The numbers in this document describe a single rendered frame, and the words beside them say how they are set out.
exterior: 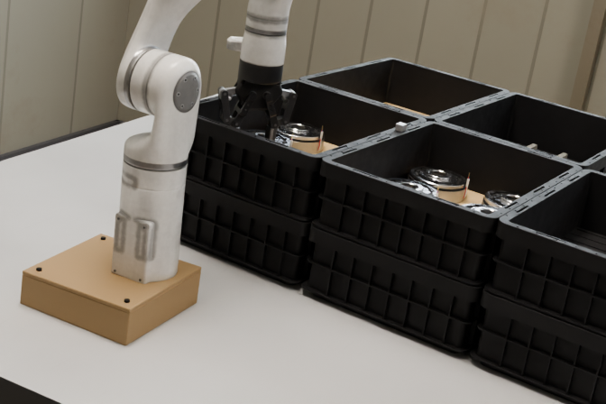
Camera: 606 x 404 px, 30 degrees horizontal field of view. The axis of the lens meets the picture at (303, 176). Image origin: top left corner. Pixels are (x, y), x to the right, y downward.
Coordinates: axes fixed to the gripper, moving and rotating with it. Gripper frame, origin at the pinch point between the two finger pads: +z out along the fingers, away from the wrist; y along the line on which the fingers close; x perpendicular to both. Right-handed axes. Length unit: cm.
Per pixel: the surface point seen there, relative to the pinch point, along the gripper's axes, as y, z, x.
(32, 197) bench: -34.6, 17.5, 15.2
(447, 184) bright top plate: 31.8, 2.7, -14.1
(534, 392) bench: 28, 18, -57
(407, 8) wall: 108, 12, 169
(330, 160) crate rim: 4.8, -5.3, -24.4
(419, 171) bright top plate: 29.0, 2.6, -8.5
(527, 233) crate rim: 24, -5, -51
